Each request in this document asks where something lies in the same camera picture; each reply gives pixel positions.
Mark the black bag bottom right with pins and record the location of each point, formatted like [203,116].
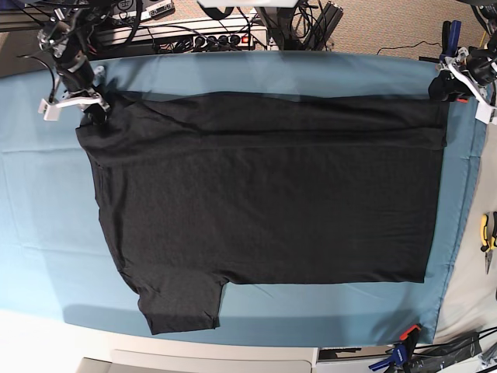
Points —
[445,355]

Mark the orange blue clamp bottom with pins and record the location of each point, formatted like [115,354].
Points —
[401,353]

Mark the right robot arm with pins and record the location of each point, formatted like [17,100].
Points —
[66,38]

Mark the black T-shirt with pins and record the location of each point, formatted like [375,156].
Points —
[199,192]

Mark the white power strip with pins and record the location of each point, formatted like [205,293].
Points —
[213,43]

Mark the yellow handled pliers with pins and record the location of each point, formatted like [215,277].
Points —
[488,240]

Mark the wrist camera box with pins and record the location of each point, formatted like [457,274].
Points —
[50,111]
[486,114]

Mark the blue table cloth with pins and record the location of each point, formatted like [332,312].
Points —
[54,259]

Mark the blue black clamp top right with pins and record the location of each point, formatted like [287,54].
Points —
[451,31]

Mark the white box bottom edge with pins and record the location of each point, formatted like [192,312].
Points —
[127,361]

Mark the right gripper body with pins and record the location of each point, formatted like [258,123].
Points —
[81,88]

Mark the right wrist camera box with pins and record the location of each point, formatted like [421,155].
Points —
[50,111]

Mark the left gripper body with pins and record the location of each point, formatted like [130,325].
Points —
[476,68]

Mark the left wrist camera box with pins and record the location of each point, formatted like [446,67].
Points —
[486,114]

